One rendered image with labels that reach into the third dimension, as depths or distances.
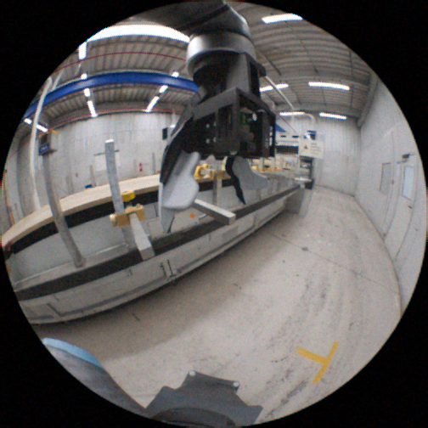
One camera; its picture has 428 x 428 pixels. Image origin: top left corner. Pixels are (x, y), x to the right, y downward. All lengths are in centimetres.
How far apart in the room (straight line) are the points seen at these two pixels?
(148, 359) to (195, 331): 42
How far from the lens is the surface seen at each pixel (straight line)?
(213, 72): 18
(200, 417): 41
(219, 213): 39
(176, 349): 105
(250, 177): 19
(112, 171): 49
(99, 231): 79
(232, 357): 102
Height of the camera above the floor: 102
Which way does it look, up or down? 24 degrees down
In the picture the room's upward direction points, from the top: straight up
